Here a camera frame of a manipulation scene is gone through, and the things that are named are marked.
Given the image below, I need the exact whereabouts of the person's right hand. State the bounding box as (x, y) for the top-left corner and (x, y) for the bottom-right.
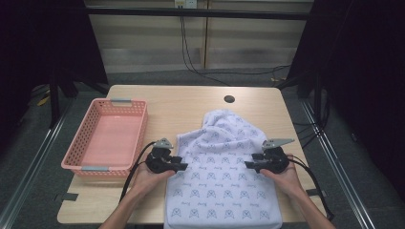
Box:
(260, 154), (303, 199)

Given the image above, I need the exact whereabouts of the left hand-held gripper black cable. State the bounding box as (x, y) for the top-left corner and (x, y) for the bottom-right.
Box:
(118, 140), (158, 203)

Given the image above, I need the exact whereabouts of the black curtain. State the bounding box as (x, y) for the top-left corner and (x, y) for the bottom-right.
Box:
(276, 0), (405, 203)
(0, 0), (110, 156)

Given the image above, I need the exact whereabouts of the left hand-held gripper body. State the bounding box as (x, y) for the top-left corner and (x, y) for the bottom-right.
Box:
(145, 137), (180, 175)

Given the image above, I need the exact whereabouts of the black metal stand leg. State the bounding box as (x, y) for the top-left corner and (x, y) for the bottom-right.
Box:
(48, 74), (62, 129)

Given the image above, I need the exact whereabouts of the white patterned towel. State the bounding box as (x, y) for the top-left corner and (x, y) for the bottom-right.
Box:
(163, 108), (284, 229)

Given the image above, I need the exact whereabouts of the black floor cable bundle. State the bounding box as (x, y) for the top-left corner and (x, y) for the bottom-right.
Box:
(291, 92), (331, 150)

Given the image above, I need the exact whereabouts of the metal floor rail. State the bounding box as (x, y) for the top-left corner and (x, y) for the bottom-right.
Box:
(0, 94), (75, 229)
(300, 98), (377, 229)

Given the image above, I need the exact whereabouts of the black cable along floor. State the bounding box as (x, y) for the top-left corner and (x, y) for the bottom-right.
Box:
(200, 64), (291, 77)

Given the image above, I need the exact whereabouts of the person's left hand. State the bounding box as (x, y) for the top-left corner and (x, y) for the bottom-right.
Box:
(131, 161), (177, 199)

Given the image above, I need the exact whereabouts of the pink plastic basket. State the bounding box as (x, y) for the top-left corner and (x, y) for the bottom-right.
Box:
(60, 97), (149, 178)

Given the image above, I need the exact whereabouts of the yellow floor item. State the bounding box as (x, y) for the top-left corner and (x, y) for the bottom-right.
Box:
(36, 94), (52, 107)

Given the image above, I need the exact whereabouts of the white wall socket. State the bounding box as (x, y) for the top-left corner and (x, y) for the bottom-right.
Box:
(174, 0), (199, 10)

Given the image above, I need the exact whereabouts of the black hanging wall cable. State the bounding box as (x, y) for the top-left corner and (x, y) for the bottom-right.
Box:
(179, 15), (231, 87)

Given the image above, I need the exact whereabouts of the black horizontal metal bar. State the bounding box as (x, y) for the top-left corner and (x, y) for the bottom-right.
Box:
(83, 6), (315, 21)

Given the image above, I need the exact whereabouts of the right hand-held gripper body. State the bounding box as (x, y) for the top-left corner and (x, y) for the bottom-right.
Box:
(259, 137), (296, 175)

